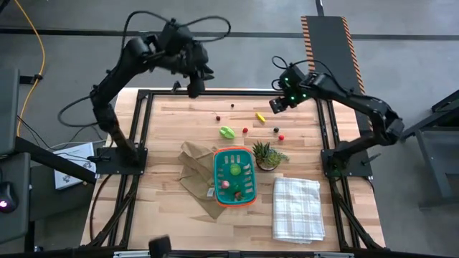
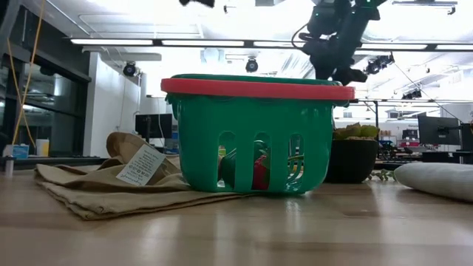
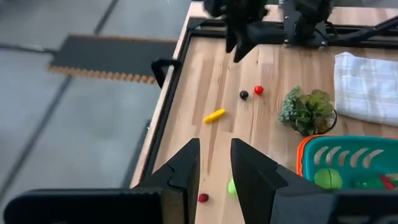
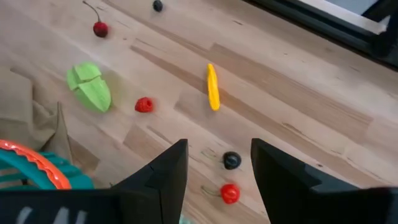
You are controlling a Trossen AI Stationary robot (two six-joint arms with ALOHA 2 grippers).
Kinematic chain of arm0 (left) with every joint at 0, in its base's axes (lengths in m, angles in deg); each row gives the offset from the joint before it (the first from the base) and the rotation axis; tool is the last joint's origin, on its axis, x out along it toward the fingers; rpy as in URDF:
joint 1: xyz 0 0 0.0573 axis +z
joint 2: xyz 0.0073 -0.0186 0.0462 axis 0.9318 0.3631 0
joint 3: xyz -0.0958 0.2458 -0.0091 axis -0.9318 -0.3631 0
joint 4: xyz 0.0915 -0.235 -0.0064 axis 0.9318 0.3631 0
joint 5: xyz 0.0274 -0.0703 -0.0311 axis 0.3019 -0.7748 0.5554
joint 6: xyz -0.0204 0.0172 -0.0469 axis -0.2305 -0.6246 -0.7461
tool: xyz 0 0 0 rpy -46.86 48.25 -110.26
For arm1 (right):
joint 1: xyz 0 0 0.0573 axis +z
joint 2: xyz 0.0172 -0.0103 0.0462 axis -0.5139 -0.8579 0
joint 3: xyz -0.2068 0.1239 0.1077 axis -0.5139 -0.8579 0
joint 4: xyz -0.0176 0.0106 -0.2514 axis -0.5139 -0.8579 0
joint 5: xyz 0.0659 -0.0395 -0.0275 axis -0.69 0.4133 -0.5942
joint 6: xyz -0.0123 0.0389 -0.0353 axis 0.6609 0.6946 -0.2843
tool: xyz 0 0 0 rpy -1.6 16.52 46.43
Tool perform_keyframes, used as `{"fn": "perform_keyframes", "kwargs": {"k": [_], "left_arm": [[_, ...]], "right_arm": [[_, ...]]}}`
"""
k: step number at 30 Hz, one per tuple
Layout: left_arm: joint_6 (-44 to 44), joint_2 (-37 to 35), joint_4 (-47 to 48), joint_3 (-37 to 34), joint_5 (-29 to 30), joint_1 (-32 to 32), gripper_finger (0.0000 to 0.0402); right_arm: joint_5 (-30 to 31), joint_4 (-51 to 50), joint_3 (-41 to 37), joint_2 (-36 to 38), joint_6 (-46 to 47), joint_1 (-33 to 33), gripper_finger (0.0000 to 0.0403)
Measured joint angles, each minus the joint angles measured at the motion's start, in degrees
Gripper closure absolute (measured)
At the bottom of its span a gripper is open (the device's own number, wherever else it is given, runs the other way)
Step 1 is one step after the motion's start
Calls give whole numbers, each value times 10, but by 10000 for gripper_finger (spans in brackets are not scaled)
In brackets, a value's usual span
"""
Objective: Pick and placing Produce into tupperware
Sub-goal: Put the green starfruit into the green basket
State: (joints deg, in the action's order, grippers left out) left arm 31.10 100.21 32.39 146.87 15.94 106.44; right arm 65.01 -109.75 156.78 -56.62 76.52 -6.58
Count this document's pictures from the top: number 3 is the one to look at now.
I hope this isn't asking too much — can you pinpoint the yellow toy vegetable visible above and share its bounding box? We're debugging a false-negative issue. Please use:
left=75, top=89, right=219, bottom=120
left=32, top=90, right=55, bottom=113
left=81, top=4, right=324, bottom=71
left=203, top=108, right=227, bottom=124

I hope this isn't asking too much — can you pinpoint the black mat with orange stripes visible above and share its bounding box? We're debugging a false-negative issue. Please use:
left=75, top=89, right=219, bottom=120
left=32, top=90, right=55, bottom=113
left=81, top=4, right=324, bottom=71
left=48, top=34, right=178, bottom=85

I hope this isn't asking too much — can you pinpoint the white plaid dish towel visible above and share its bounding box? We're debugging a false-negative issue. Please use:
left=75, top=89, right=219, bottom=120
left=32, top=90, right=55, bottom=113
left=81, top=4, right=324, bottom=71
left=333, top=51, right=398, bottom=127

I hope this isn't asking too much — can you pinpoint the green basket with orange rim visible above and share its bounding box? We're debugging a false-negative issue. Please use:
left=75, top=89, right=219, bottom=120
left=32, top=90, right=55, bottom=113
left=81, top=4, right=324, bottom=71
left=296, top=134, right=398, bottom=191

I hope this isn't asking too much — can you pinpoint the potted succulent plant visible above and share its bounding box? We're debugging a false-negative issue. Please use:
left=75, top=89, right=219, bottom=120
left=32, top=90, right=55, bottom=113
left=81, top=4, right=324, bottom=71
left=277, top=85, right=338, bottom=137

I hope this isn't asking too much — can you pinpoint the lime green toy fruit piece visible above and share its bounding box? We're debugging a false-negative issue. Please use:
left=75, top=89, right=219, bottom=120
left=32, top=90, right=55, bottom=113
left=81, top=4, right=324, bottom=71
left=313, top=167, right=343, bottom=190
left=227, top=178, right=238, bottom=197

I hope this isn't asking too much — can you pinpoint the black aluminium table frame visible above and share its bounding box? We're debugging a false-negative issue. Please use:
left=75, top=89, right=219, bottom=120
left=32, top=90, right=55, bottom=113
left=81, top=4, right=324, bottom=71
left=136, top=15, right=398, bottom=189

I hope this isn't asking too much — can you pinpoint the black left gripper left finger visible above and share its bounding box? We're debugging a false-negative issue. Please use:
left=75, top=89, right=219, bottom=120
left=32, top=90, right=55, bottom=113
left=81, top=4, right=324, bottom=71
left=136, top=138, right=201, bottom=224

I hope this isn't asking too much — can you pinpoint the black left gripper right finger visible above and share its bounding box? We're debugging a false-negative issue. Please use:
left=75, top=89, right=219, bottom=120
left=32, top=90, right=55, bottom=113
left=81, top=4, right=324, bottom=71
left=230, top=138, right=336, bottom=224

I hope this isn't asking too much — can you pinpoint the black frame hook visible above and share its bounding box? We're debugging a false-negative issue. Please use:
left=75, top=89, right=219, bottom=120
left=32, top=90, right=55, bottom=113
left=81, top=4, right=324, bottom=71
left=151, top=58, right=182, bottom=89

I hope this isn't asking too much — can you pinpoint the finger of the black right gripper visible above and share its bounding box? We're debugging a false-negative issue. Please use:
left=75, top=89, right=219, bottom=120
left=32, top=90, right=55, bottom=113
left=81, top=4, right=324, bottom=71
left=225, top=27, right=238, bottom=54
left=233, top=30, right=259, bottom=63

